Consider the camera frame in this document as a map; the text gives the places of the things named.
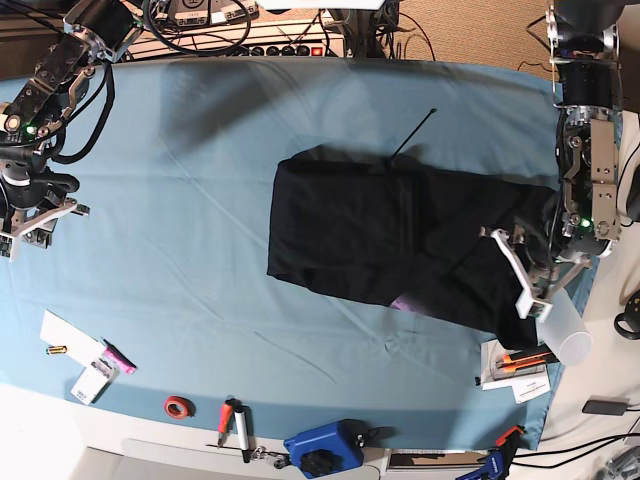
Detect white marker pen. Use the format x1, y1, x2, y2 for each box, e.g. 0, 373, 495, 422
234, 405, 251, 464

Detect blue orange bar clamp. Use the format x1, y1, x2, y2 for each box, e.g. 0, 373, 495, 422
456, 425, 525, 480

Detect blue table clamp box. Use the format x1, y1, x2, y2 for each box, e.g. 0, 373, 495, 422
283, 420, 365, 479

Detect translucent plastic cup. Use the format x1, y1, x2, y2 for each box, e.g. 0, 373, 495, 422
536, 289, 593, 367

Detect black cable tie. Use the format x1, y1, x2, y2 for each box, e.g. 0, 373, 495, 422
389, 108, 438, 161

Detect black power strip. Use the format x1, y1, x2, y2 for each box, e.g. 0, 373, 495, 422
227, 38, 344, 58

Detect red tape roll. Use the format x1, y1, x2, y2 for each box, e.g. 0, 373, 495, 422
164, 395, 195, 420

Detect white booklet papers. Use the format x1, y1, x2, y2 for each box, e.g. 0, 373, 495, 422
476, 340, 551, 404

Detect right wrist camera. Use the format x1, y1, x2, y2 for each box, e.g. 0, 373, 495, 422
0, 232, 22, 262

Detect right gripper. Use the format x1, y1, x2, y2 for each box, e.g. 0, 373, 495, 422
1, 194, 90, 248

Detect black t-shirt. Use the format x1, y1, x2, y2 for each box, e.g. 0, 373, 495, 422
267, 146, 538, 350

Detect light blue table cloth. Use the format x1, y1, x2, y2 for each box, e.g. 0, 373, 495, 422
1, 57, 557, 449

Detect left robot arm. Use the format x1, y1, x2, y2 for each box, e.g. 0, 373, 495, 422
481, 1, 626, 307

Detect white paper sheet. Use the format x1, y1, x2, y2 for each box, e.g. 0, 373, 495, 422
40, 310, 106, 366

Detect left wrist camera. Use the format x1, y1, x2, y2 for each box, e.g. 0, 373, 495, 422
515, 290, 553, 322

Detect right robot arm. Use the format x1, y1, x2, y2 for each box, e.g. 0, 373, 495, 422
1, 1, 143, 258

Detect red handled screwdriver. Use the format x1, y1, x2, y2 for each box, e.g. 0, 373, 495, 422
216, 397, 236, 448

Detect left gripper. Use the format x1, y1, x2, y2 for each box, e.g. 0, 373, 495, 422
479, 225, 593, 300

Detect white blister pack card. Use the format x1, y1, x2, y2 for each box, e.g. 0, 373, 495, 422
70, 357, 119, 406

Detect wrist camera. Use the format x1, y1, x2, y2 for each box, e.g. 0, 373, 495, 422
515, 290, 553, 322
0, 232, 22, 262

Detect pink marker package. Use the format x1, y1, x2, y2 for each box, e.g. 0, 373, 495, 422
103, 339, 137, 375

